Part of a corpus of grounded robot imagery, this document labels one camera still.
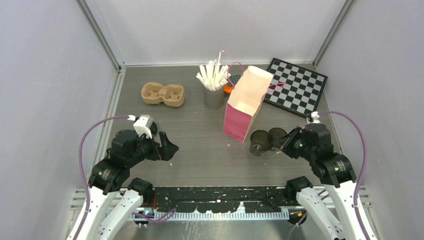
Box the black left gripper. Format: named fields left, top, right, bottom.
left=127, top=128, right=179, bottom=166

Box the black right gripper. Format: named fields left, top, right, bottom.
left=271, top=125, right=315, bottom=160

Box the black paper coffee cup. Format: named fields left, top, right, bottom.
left=249, top=130, right=273, bottom=157

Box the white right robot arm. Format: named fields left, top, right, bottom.
left=272, top=123, right=377, bottom=240

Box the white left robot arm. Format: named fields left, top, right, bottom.
left=68, top=129, right=179, bottom=240

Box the black white chessboard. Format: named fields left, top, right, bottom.
left=264, top=57, right=328, bottom=117

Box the brown cardboard cup carrier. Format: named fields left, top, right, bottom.
left=140, top=82, right=185, bottom=108

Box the grey straw holder cup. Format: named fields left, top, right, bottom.
left=203, top=87, right=225, bottom=110

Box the pink paper gift bag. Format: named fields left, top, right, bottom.
left=222, top=65, right=285, bottom=143

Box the orange black small device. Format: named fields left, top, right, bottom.
left=224, top=74, right=242, bottom=95

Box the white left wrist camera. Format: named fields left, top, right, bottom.
left=133, top=114, right=153, bottom=139

